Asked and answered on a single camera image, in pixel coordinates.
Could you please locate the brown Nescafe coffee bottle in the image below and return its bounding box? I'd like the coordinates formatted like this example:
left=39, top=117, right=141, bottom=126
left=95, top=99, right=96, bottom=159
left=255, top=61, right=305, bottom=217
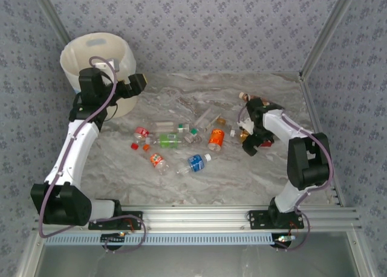
left=238, top=91, right=284, bottom=108

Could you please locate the orange NFC juice bottle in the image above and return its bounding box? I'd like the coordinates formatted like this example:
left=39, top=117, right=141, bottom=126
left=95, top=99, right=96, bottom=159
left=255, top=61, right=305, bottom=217
left=206, top=128, right=226, bottom=152

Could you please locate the clear bottle brown cap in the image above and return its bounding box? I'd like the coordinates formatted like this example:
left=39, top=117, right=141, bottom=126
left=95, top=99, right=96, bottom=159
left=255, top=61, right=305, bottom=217
left=204, top=114, right=227, bottom=132

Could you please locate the clear bottle red label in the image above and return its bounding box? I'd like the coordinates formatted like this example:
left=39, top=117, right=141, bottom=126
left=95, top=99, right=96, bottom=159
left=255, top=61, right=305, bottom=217
left=133, top=125, right=151, bottom=140

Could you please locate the clear plastic bottle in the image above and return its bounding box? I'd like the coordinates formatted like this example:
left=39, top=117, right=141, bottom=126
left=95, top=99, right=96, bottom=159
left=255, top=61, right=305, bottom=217
left=153, top=121, right=177, bottom=133
left=192, top=106, right=213, bottom=129

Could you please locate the clear bottle blue label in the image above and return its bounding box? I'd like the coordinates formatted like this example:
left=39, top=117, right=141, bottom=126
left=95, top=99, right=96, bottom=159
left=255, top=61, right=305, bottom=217
left=176, top=152, right=213, bottom=176

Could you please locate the clear bottle green label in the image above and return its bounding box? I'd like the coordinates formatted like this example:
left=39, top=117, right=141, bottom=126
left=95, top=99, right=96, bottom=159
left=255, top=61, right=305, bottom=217
left=145, top=132, right=186, bottom=149

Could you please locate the clear bottle orange label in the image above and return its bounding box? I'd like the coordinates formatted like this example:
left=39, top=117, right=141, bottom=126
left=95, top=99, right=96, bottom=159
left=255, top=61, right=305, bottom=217
left=149, top=152, right=171, bottom=176

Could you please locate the cream waste bin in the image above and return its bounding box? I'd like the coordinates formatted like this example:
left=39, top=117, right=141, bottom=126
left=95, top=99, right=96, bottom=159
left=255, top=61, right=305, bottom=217
left=59, top=31, right=137, bottom=119

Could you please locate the small electronics board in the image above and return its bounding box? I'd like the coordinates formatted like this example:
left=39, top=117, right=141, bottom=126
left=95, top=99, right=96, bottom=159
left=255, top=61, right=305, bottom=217
left=273, top=233, right=296, bottom=250
left=100, top=232, right=127, bottom=245

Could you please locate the grey metal panel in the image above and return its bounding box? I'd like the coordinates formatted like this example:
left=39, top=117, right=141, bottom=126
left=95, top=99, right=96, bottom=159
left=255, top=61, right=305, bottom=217
left=39, top=245, right=359, bottom=277

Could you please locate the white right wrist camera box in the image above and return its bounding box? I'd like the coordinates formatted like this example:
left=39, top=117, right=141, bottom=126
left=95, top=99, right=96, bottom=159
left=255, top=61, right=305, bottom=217
left=236, top=119, right=254, bottom=133

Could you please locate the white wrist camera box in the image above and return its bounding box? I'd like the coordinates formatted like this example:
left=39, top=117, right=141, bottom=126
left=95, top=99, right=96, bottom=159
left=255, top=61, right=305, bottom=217
left=93, top=58, right=121, bottom=74
left=236, top=119, right=254, bottom=133

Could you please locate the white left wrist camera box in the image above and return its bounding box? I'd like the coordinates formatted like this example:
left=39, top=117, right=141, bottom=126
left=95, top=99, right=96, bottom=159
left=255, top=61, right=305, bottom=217
left=93, top=58, right=121, bottom=74

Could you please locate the aluminium side rail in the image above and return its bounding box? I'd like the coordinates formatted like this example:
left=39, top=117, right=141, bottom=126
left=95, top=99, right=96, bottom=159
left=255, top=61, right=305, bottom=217
left=299, top=73, right=347, bottom=208

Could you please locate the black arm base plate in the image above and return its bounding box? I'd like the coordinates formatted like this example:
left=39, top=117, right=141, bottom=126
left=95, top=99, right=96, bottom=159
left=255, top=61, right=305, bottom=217
left=87, top=210, right=143, bottom=231
left=248, top=210, right=305, bottom=230

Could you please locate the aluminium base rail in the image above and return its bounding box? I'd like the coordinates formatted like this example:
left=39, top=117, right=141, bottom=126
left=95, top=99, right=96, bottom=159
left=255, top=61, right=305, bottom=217
left=32, top=204, right=363, bottom=233

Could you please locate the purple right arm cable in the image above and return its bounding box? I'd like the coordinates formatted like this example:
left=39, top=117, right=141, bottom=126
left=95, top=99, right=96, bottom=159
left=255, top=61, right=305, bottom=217
left=237, top=106, right=335, bottom=252

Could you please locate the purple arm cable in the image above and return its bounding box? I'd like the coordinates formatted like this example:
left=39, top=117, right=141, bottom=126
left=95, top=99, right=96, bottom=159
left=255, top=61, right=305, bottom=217
left=37, top=56, right=148, bottom=254
left=237, top=106, right=335, bottom=252

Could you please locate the slotted grey cable duct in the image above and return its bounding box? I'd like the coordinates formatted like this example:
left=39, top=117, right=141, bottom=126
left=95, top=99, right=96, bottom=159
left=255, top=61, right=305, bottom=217
left=44, top=232, right=276, bottom=247

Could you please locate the aluminium frame corner post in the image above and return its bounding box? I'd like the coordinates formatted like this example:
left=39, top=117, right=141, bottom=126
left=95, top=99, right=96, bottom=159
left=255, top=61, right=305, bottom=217
left=298, top=0, right=362, bottom=82

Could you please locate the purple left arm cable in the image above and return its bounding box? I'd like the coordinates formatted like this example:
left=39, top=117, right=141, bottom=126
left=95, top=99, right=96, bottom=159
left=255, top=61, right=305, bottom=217
left=37, top=56, right=148, bottom=254

